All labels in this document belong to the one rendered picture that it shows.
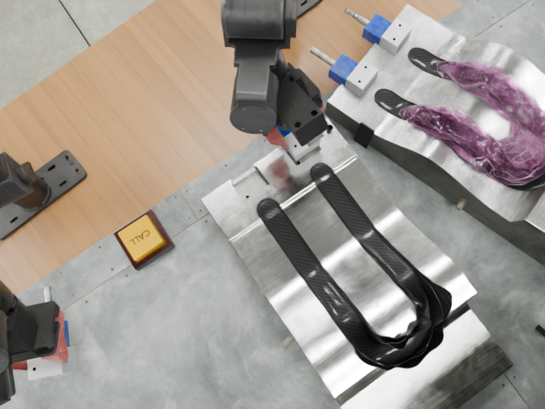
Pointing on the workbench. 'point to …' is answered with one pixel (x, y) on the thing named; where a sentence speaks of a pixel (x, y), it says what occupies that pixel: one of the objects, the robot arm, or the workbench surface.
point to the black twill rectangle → (363, 135)
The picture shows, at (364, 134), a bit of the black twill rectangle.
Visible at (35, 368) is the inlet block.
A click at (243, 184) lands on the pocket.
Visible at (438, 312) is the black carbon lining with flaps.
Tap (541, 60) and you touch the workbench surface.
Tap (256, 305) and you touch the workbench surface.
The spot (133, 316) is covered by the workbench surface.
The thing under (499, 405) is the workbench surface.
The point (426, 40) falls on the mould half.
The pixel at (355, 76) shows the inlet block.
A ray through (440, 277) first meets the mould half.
